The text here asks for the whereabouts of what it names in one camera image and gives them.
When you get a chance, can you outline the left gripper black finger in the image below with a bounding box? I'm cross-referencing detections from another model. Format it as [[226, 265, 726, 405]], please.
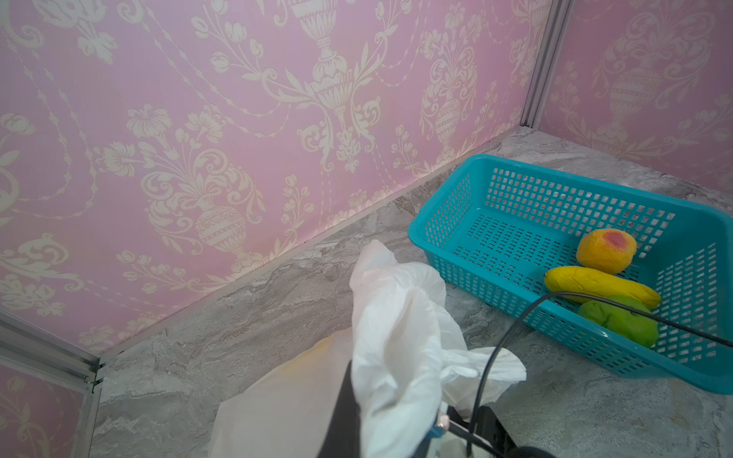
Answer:
[[317, 363, 361, 458]]

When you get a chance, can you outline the white plastic bag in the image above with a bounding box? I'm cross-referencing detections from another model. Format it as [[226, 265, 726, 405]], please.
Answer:
[[208, 240, 527, 457]]

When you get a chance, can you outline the yellow banana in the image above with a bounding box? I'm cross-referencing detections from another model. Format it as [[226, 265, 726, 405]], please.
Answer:
[[544, 266, 662, 309]]

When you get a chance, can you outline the green round fruit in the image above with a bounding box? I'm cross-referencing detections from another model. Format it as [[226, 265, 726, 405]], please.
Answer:
[[578, 300, 660, 348]]

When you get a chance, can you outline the orange red peach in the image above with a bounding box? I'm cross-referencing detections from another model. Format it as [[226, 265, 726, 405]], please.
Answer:
[[576, 229, 638, 275]]

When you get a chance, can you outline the teal plastic basket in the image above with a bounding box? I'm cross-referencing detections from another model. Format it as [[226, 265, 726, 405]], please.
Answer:
[[408, 155, 732, 395]]

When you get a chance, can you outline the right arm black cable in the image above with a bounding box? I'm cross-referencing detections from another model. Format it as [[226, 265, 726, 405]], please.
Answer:
[[465, 290, 733, 458]]

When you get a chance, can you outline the left aluminium corner post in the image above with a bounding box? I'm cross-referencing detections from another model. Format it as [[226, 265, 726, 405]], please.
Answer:
[[1, 312, 102, 457]]

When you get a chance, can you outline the aluminium corner post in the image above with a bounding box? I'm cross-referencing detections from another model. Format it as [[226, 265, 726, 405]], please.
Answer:
[[520, 0, 574, 130], [1, 312, 102, 457]]

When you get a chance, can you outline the right aluminium corner post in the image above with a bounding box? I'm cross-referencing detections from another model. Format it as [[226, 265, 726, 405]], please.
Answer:
[[520, 0, 574, 130]]

